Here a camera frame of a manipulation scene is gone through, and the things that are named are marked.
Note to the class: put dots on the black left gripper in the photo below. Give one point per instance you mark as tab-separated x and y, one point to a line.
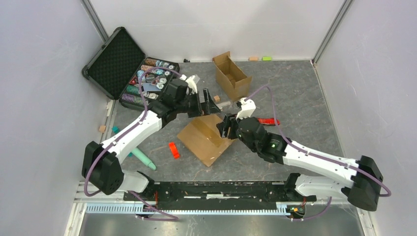
208	107

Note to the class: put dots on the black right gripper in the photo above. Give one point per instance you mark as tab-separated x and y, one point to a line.
228	121

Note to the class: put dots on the brown cardboard box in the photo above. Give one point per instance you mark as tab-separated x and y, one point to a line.
202	138

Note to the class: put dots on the red black utility knife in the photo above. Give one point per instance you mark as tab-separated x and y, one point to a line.
268	121

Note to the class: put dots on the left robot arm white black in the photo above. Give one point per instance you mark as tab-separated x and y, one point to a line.
102	162

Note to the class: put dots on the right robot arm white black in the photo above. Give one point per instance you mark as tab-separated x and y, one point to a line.
359	181

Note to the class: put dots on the open empty cardboard box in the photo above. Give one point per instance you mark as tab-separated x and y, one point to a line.
234	82

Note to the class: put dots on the clear plastic bag with part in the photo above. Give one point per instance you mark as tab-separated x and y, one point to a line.
223	104

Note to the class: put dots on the orange curved plastic piece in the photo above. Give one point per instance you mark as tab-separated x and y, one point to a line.
174	150

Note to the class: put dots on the mint green marker pen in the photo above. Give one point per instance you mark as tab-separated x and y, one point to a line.
143	158

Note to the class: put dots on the black poker chip case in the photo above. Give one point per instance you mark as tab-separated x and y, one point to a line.
115	69

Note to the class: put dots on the teal small block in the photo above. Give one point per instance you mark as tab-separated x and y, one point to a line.
115	129

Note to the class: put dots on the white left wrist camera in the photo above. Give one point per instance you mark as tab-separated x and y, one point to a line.
191	83

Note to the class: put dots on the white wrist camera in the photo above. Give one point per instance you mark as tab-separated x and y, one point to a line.
247	107
191	83

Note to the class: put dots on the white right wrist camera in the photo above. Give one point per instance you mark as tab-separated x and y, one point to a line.
247	107

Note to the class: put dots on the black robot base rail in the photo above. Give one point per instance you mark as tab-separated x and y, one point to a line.
221	195

